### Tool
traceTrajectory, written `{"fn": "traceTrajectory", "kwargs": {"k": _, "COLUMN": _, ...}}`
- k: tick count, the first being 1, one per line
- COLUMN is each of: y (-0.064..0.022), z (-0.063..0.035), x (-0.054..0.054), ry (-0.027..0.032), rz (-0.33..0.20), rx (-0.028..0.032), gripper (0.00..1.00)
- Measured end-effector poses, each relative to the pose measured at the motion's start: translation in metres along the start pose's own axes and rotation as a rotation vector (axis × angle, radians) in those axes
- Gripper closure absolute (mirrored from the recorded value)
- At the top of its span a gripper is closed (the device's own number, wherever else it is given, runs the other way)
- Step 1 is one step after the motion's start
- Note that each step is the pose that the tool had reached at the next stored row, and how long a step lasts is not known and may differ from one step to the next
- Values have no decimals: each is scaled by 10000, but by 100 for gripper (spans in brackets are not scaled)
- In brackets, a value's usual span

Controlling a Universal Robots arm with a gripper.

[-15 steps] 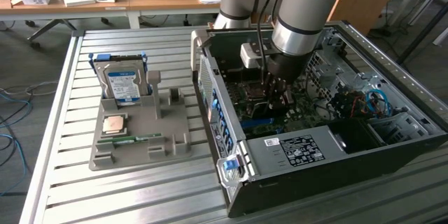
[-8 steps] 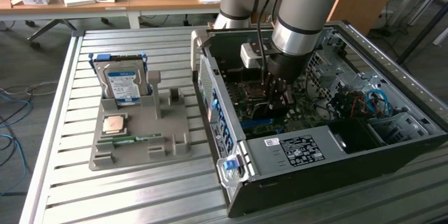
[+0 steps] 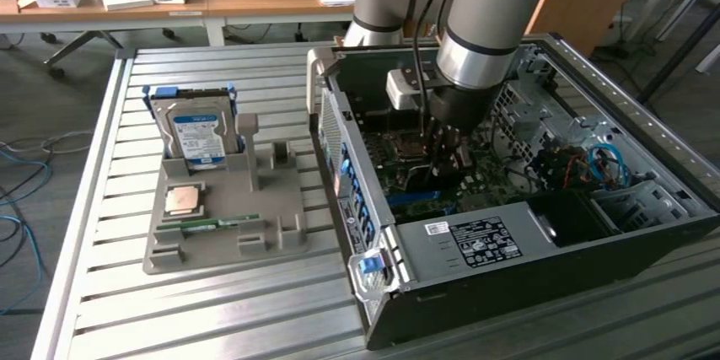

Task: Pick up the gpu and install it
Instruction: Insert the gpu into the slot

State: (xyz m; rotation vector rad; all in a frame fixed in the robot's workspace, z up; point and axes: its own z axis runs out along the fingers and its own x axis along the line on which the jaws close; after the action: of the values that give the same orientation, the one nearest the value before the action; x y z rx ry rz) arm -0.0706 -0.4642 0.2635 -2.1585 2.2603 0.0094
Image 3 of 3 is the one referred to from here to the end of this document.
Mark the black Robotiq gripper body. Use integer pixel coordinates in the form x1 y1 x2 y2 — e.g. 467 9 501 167
428 81 508 136

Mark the CPU socket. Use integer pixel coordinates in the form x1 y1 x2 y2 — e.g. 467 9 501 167
387 130 432 162

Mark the green motherboard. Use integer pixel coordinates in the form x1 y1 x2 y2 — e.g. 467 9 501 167
359 106 541 224

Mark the blue expansion slot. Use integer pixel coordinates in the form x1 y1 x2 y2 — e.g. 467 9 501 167
387 191 443 207

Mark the grey power supply unit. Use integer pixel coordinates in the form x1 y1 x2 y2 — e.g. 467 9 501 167
392 201 556 289

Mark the blue plastic case latch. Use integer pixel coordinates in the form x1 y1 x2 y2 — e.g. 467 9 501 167
359 252 389 277

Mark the wooden cabinet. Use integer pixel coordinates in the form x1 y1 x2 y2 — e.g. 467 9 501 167
521 0 657 57

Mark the open black PC case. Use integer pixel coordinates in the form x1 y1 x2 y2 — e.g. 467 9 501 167
305 32 720 352

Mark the silver disk bay cage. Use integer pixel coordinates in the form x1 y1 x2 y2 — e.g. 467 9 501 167
589 180 693 233

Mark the grey plastic parts rack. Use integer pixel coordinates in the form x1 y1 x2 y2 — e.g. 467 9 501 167
143 113 311 276

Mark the green RAM stick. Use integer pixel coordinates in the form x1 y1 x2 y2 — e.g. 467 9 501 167
155 214 264 233

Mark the hard disk with blue caddy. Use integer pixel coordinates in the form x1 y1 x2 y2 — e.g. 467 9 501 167
140 83 244 172

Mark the copper-topped CPU chip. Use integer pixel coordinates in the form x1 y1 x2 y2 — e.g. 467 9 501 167
164 185 203 218

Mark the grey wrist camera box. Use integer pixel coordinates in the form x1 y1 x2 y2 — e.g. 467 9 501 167
385 68 432 111

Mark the black wire bundle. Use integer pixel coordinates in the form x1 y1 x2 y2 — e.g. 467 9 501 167
527 148 571 191

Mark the black camera cable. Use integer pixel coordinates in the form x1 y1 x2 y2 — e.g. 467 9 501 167
411 0 457 125

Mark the orange wire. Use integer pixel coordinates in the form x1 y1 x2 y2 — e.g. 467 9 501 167
565 152 599 189

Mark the blue wire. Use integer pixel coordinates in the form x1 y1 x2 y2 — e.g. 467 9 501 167
587 144 631 189

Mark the black metal post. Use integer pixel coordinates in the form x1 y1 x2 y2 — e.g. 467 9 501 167
637 0 720 104

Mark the grey floor cable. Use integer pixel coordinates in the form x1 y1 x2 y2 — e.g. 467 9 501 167
0 130 95 157

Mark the grey wheeled leg frame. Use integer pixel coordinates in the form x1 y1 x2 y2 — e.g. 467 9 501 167
41 30 125 79

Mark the blue floor cable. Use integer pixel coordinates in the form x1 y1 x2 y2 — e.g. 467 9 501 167
0 140 55 317

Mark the black floor cable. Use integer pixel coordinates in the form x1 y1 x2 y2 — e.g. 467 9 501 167
0 157 49 268

